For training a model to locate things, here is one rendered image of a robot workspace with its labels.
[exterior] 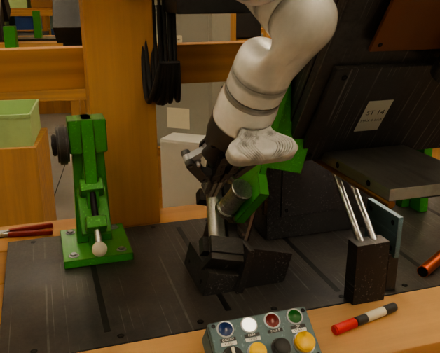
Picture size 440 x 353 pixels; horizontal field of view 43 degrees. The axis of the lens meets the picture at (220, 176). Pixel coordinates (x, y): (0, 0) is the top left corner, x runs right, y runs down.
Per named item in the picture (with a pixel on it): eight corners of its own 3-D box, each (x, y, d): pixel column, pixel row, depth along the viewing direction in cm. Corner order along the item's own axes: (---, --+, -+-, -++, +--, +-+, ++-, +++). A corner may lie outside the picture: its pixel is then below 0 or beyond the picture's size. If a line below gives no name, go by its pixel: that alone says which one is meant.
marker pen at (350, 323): (390, 308, 92) (391, 300, 91) (398, 313, 90) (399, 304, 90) (330, 332, 85) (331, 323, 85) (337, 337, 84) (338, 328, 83)
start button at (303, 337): (317, 351, 78) (319, 348, 77) (297, 355, 77) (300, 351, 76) (310, 331, 79) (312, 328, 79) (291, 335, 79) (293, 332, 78)
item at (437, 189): (480, 197, 84) (483, 178, 83) (387, 209, 79) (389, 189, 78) (347, 135, 119) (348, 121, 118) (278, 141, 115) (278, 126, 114)
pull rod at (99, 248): (108, 258, 102) (106, 229, 100) (92, 260, 101) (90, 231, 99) (105, 245, 107) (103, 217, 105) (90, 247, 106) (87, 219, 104)
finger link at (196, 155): (207, 134, 73) (214, 141, 74) (178, 153, 74) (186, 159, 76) (213, 148, 71) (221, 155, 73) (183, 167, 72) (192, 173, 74)
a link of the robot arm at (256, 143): (230, 169, 65) (246, 134, 60) (198, 99, 70) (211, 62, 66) (296, 160, 68) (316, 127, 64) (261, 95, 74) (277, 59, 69)
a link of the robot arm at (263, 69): (300, 115, 66) (263, 65, 70) (361, 8, 54) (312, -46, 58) (252, 127, 62) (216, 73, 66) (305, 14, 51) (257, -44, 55)
